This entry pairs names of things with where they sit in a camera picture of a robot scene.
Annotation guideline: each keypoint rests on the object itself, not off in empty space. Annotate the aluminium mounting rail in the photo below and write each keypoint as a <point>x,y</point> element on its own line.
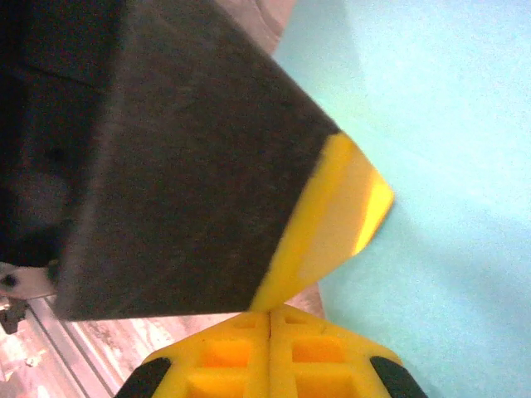
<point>58,340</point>

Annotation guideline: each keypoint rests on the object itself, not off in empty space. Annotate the light blue paper sheet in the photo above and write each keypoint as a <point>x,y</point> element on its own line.
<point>435,124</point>

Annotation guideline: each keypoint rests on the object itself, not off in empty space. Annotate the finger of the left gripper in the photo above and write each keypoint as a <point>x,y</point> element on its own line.
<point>186,186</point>

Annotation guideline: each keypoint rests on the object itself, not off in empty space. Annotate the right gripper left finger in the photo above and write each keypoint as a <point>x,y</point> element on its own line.
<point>224,360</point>

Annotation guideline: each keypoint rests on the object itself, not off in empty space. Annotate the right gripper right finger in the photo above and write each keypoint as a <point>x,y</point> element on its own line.
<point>319,360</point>

